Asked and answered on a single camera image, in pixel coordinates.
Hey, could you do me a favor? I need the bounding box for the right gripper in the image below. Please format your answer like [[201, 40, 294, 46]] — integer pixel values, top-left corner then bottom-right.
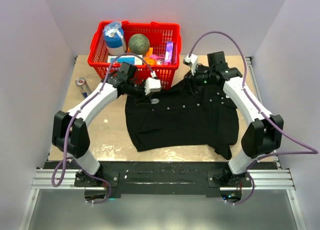
[[179, 65, 215, 97]]

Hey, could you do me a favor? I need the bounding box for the black button shirt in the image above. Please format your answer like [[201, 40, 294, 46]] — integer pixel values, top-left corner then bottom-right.
[[125, 80, 239, 160]]

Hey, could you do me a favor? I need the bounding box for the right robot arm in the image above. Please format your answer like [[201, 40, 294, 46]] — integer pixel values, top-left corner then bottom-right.
[[183, 51, 284, 187]]

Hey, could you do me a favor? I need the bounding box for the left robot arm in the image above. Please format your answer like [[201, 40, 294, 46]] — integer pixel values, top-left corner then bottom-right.
[[51, 62, 146, 187]]

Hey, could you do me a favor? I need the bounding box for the orange toy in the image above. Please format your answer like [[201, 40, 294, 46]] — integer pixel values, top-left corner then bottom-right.
[[144, 47, 157, 66]]

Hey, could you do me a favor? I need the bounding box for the white blue box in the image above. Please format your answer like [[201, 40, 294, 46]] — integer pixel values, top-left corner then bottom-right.
[[106, 55, 143, 65]]

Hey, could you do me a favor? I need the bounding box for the pink toy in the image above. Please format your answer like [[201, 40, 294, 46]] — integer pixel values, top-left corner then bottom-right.
[[149, 54, 165, 65]]

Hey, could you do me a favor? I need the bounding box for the purple package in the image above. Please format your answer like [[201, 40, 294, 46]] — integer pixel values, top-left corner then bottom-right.
[[163, 41, 177, 65]]

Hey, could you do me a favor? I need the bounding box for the grey green ball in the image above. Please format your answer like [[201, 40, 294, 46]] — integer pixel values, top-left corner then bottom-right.
[[128, 33, 150, 55]]

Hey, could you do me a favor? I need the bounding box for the silver blue drink can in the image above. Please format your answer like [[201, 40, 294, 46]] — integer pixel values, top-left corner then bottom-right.
[[75, 77, 92, 98]]

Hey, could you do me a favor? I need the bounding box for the red plastic basket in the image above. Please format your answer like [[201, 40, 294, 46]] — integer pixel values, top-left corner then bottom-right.
[[87, 20, 181, 90]]

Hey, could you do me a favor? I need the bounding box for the blue white wrapped roll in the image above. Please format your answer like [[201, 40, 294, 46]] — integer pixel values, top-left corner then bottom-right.
[[102, 21, 127, 56]]

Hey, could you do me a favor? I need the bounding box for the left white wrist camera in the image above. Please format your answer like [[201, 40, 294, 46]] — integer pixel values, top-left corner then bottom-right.
[[144, 77, 162, 95]]

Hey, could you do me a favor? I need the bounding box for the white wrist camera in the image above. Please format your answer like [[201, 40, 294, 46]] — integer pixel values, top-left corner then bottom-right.
[[183, 54, 198, 75], [144, 77, 162, 95]]

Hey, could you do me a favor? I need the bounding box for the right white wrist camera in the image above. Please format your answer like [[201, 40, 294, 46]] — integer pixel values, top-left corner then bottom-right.
[[183, 54, 198, 75]]

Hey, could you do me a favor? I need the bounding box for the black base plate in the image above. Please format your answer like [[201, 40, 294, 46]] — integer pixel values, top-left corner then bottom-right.
[[43, 161, 278, 199]]

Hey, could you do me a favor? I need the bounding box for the aluminium frame rail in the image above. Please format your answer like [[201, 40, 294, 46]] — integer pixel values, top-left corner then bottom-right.
[[29, 168, 296, 191]]

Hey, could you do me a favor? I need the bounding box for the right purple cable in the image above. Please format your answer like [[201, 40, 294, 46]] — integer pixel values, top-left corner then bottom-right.
[[188, 31, 319, 206]]

